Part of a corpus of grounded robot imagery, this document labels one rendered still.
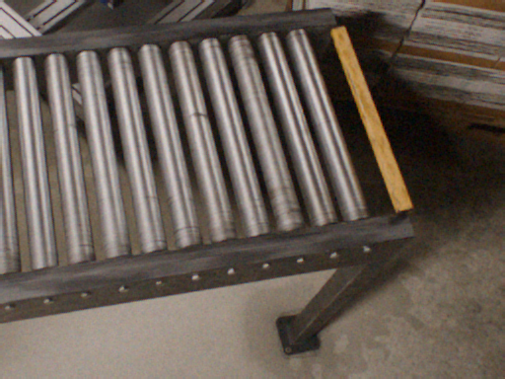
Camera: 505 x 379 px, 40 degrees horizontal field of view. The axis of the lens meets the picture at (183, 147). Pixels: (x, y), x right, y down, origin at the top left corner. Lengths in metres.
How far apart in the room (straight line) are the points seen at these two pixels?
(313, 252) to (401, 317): 0.94
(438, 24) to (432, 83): 0.28
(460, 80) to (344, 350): 0.88
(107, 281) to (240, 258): 0.24
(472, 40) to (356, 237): 0.96
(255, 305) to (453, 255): 0.65
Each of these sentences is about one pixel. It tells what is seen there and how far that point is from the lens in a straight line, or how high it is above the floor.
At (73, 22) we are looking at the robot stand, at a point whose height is 0.21.
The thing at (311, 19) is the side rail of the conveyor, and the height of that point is 0.80.
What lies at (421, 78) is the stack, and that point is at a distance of 2.25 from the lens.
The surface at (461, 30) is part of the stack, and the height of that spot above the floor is 0.52.
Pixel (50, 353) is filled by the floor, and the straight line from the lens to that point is 2.00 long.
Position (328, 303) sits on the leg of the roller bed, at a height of 0.39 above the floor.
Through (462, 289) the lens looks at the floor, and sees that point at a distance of 2.29.
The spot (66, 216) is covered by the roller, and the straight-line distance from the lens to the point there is 1.26.
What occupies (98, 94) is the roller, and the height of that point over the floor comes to 0.80.
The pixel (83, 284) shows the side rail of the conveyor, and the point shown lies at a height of 0.80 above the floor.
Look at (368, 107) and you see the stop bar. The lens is 1.43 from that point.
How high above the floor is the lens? 1.95
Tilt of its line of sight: 61 degrees down
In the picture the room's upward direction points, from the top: 10 degrees clockwise
